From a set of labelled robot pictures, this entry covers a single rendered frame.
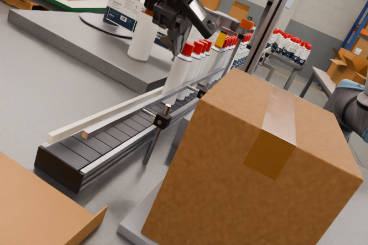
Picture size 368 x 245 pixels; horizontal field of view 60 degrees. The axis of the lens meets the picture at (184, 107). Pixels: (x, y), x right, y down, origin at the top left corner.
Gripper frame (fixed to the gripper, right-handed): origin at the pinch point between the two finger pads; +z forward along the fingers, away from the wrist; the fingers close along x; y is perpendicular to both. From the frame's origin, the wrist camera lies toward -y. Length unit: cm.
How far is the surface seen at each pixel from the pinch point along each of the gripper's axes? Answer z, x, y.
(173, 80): 11.5, -0.4, 0.2
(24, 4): 211, -169, 314
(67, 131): -3.9, 38.0, 3.2
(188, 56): 4.9, -6.0, -0.4
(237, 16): 300, -487, 111
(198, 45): 6.4, -13.9, 0.1
